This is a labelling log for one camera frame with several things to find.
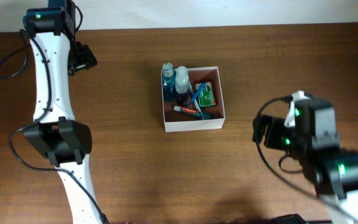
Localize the green white soap bar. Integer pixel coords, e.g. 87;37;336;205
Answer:
195;82;216;108

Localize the blue disposable razor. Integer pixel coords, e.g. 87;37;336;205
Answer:
184;82;206;106

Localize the toothpaste tube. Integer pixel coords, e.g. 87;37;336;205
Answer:
173;106;216;120

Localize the blue white toothbrush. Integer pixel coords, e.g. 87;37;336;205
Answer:
189;84;204;120

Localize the clear purple spray bottle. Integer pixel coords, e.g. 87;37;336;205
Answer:
175;66;189;105

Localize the teal mouthwash bottle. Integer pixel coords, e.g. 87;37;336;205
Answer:
162;63;175;102

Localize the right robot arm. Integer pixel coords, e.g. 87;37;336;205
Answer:
252;91;358;223

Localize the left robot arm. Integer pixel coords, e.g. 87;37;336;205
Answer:
22;1;108;223

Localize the white open cardboard box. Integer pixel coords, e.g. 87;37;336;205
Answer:
162;67;226;133

